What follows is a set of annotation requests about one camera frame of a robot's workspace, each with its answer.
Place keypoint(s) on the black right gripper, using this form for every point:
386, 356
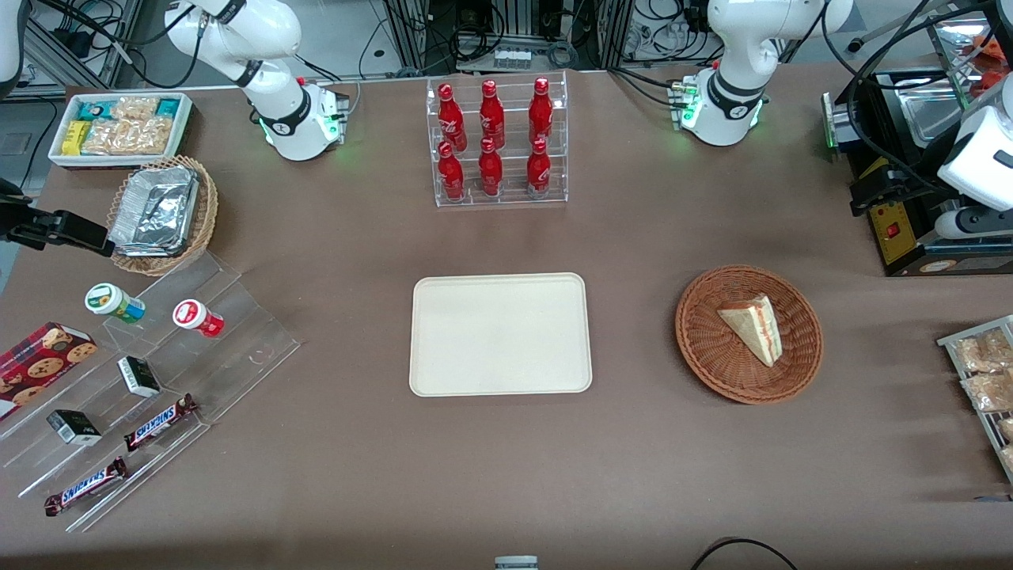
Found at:
17, 222

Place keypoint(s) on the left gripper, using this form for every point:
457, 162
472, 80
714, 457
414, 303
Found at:
907, 183

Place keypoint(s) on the triangular sandwich with red filling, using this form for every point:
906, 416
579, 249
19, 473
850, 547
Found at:
756, 324

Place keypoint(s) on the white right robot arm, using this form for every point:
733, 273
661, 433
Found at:
277, 119

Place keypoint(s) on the silver foil tray stack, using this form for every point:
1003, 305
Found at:
154, 210

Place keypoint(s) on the light tan wicker basket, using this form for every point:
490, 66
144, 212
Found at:
204, 229

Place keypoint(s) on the dark brown wicker basket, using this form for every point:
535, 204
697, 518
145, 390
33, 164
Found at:
712, 356

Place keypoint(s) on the cream rectangular serving tray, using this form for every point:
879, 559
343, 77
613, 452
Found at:
498, 336

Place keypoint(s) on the black hot food display case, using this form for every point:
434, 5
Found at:
902, 237

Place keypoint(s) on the white plastic snack bin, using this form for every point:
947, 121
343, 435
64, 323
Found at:
111, 161

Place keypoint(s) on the green lid snack cup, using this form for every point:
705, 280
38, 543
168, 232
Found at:
111, 301

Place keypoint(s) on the yellow snack pack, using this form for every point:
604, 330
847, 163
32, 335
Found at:
75, 138

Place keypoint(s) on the large clear cracker bag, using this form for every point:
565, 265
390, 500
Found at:
127, 136

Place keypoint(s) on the teal snack pack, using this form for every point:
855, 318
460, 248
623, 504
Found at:
96, 109
168, 108

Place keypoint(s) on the small clear cracker bag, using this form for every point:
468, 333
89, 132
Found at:
134, 108

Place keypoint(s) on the red chocolate cookie box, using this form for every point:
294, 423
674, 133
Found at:
39, 368

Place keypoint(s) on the red lid snack cup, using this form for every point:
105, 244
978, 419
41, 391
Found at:
194, 317

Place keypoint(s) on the small black carton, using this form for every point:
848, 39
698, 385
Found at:
73, 427
138, 376

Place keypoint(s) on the clear acrylic stepped display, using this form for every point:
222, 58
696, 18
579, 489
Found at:
237, 317

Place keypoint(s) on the clear bag of pastries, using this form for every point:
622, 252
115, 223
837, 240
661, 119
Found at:
981, 352
989, 390

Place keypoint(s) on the Snickers chocolate bar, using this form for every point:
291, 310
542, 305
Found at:
158, 423
85, 487

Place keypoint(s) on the red cola bottle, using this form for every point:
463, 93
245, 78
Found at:
538, 165
449, 115
451, 170
491, 111
490, 168
540, 107

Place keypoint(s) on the clear acrylic bottle rack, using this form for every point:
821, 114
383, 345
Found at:
431, 87

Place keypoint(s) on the white power strip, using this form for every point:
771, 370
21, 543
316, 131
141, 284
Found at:
513, 58

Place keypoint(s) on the small grey box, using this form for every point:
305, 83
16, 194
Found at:
516, 563

